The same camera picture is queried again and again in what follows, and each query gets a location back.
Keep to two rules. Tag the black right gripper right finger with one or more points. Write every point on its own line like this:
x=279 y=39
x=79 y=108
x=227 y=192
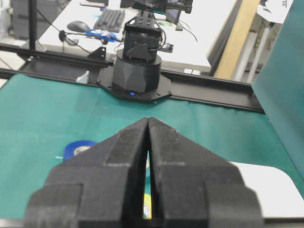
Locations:
x=193 y=187

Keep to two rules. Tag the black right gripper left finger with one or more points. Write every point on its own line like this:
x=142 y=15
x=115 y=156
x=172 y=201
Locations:
x=99 y=188

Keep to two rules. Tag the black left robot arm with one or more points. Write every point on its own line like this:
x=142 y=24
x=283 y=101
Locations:
x=137 y=67

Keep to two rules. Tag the yellow tape roll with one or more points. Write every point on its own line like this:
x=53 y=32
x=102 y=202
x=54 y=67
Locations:
x=147 y=206

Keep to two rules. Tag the blue tape roll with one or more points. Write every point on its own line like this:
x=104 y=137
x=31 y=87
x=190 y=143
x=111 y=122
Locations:
x=77 y=147

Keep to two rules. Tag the white plastic case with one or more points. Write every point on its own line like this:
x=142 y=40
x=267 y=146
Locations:
x=278 y=196

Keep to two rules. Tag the green table cloth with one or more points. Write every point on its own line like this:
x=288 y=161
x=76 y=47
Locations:
x=39 y=118

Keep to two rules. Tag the black computer mouse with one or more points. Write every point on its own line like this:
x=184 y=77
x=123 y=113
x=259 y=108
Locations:
x=78 y=26

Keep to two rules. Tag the black keyboard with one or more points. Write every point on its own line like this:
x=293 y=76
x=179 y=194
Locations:
x=110 y=20

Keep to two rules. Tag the black aluminium rail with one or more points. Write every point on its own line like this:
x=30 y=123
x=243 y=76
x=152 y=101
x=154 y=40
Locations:
x=201 y=89

